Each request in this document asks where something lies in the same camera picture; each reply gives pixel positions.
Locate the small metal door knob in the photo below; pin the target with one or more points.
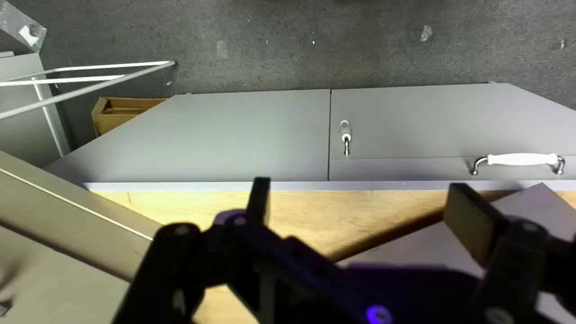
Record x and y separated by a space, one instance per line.
347 137

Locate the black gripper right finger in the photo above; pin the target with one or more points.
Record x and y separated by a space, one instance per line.
519 255

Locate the white drawer handle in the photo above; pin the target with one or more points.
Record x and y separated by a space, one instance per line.
557 162

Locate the grey metal bracket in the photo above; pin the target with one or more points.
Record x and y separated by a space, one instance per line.
19 30

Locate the beige metal table frame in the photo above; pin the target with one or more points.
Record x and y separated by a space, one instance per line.
68 255

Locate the grey cabinet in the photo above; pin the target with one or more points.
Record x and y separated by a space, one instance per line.
402 133

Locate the brown cardboard box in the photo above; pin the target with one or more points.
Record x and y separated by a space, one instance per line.
113 111

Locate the white wire rack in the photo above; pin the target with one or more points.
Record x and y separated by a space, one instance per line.
89 77

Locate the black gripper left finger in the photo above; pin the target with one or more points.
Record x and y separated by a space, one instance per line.
280 281

